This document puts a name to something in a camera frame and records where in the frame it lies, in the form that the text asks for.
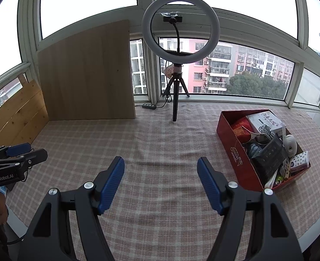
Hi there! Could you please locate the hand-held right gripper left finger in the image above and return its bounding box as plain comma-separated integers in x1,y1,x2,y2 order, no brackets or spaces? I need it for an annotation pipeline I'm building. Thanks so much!
18,156,126,261

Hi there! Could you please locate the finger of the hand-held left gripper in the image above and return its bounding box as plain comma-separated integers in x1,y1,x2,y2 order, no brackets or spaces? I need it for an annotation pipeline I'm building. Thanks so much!
0,143,31,159
0,149,48,170

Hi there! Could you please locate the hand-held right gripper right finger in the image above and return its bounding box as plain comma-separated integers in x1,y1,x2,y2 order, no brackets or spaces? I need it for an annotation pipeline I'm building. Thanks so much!
197,157,304,261

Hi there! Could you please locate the red cardboard box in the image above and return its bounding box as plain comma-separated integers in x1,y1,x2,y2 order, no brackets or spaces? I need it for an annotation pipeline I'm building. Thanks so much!
217,109,311,192

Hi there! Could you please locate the person's left hand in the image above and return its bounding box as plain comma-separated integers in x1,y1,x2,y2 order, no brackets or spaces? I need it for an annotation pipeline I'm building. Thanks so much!
0,189,9,227

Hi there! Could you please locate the pine plank panel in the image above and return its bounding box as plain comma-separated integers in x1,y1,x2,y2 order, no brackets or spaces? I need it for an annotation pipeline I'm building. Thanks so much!
0,79,49,147

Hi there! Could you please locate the white plastic shoehorn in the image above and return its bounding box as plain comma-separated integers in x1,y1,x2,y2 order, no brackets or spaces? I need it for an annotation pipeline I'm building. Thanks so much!
264,174,279,189

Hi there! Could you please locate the red fabric pouch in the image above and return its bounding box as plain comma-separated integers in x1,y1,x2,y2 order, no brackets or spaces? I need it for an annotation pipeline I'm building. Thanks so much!
231,117,254,143

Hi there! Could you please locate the pink plaid blanket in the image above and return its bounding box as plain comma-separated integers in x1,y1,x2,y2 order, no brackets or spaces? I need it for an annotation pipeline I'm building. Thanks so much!
5,102,320,261

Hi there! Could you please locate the black pouch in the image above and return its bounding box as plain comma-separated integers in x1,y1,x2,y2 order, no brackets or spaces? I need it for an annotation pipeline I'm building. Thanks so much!
251,134,288,178

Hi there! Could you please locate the white printed box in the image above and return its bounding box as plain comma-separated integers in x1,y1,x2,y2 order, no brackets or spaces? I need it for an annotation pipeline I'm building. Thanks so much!
246,110,286,136

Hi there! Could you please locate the star patterned small box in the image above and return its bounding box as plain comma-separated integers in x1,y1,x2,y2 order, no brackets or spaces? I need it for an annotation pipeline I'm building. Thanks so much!
289,151,310,173

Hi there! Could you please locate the light oak board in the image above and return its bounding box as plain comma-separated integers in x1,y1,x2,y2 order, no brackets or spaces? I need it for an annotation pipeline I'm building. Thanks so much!
37,20,137,122

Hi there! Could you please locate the red printed paper tag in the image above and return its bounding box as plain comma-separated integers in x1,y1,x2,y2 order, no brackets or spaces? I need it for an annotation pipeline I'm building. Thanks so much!
162,63,175,79

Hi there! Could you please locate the black phone holder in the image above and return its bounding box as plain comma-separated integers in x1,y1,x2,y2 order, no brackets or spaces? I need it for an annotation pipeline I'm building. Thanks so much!
161,12,183,53

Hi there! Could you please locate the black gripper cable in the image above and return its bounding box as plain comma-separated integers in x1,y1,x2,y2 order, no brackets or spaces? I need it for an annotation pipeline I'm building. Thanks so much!
2,221,25,246

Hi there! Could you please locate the small white camera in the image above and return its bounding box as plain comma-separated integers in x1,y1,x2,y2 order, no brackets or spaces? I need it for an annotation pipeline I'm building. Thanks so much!
282,134,298,158

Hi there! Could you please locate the black ring light cable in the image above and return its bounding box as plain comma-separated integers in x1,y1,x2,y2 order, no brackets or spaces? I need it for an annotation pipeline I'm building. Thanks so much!
156,57,174,109

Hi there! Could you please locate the white ring light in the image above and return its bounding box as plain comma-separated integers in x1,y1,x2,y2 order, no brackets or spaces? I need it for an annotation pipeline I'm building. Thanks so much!
141,0,221,65

